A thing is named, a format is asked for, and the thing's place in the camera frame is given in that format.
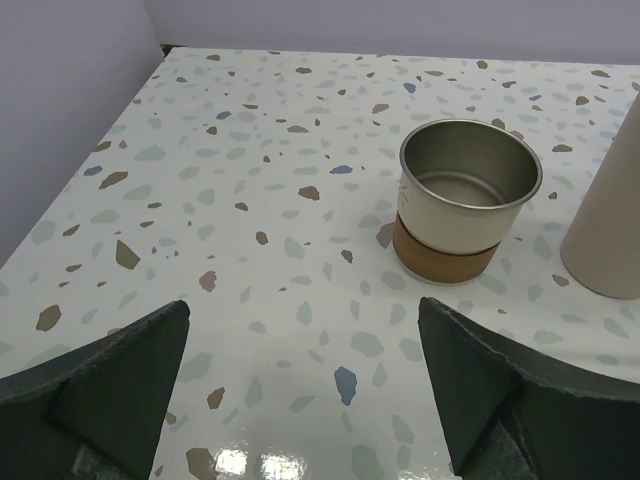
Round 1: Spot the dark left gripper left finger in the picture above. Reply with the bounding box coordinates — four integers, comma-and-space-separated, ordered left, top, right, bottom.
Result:
1, 300, 190, 479

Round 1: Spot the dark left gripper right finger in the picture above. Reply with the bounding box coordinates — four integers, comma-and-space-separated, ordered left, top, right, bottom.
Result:
418, 297, 639, 479

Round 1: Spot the steel cup with cork band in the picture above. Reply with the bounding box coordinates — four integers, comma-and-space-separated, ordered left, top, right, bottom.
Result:
392, 119, 543, 285

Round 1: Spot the tall beige cup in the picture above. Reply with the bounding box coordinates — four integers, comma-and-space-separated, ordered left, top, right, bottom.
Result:
560, 100, 639, 300

